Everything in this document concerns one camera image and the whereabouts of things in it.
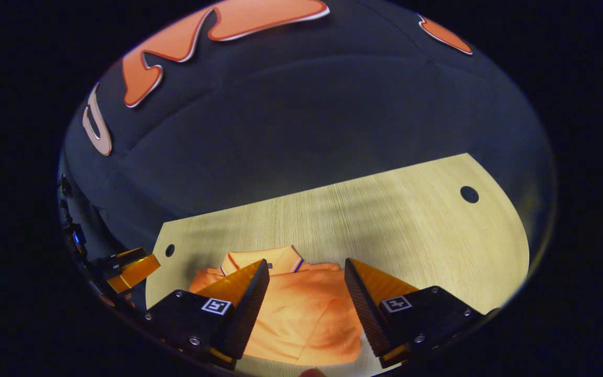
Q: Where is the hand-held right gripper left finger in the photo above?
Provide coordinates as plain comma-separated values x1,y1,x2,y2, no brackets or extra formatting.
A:
144,259,271,370

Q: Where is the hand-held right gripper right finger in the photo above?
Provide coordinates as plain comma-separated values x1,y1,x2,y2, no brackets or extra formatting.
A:
343,258,498,369

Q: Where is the orange T-shirt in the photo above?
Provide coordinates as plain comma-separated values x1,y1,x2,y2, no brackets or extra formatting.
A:
189,245,364,366

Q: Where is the black backdrop cloth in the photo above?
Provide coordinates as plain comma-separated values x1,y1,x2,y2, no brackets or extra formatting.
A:
61,0,556,294

